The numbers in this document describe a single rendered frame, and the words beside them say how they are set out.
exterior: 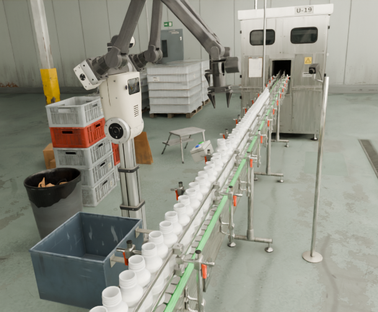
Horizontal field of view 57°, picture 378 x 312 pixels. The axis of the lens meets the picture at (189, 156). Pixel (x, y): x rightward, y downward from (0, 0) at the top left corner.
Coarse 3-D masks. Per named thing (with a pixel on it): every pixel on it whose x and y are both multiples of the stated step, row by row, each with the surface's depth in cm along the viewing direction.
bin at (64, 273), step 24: (96, 216) 152; (48, 240) 136; (72, 240) 150; (96, 240) 156; (120, 240) 152; (48, 264) 126; (72, 264) 122; (96, 264) 118; (120, 264) 129; (48, 288) 130; (72, 288) 126; (96, 288) 122
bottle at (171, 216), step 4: (168, 212) 103; (172, 212) 104; (176, 212) 103; (168, 216) 104; (172, 216) 104; (176, 216) 102; (168, 220) 101; (172, 220) 101; (176, 220) 102; (172, 224) 101; (176, 224) 102; (176, 228) 102; (180, 228) 102; (176, 232) 101; (180, 232) 102
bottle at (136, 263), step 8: (136, 256) 83; (128, 264) 81; (136, 264) 80; (144, 264) 82; (136, 272) 80; (144, 272) 82; (144, 280) 81; (144, 288) 81; (144, 304) 82; (152, 304) 85
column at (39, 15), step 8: (32, 0) 975; (40, 0) 991; (32, 8) 983; (40, 8) 998; (40, 16) 1001; (40, 24) 991; (40, 32) 999; (40, 40) 1007; (48, 40) 1024; (40, 48) 1016; (48, 48) 1032; (40, 56) 1024; (48, 56) 1040; (48, 64) 1044
